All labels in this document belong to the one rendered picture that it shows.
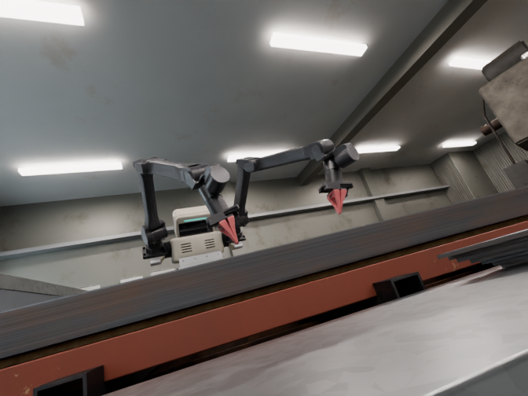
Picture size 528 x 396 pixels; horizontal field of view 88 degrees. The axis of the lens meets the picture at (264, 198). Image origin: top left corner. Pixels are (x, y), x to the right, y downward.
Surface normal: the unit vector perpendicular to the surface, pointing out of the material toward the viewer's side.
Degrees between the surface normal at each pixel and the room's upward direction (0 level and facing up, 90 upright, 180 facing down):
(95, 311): 90
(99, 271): 90
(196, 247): 98
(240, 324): 90
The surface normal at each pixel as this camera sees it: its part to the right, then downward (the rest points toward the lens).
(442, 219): 0.16, -0.39
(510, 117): -0.82, 0.05
